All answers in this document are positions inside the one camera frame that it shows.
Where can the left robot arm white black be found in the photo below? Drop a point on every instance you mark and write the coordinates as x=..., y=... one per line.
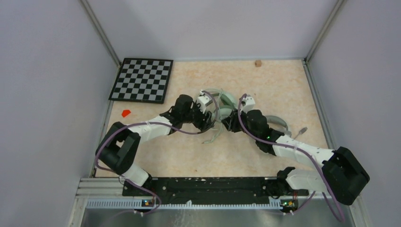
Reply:
x=119, y=147

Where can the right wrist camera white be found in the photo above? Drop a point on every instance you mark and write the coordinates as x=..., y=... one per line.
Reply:
x=246, y=103

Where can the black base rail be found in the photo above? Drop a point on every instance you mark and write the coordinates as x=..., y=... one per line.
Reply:
x=220, y=190

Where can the black white checkerboard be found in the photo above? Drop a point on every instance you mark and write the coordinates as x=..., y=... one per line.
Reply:
x=142, y=80

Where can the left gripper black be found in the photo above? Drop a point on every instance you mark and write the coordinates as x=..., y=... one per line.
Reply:
x=201, y=125

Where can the mint green headphones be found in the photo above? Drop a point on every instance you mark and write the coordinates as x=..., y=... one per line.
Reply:
x=226, y=103

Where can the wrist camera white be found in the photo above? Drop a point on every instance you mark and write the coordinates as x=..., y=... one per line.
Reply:
x=246, y=103
x=205, y=103

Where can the small red block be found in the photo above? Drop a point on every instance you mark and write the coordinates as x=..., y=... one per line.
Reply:
x=125, y=113

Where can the white gaming headphones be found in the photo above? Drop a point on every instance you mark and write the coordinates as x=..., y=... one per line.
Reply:
x=284, y=128

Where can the small wooden cube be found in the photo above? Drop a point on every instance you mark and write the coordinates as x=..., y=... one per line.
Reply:
x=258, y=63

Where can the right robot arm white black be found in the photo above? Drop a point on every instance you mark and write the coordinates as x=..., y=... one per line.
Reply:
x=335, y=172

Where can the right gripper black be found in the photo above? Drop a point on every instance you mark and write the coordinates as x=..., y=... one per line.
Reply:
x=231, y=121

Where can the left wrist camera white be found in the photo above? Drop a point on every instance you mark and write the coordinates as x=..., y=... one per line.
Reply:
x=205, y=103

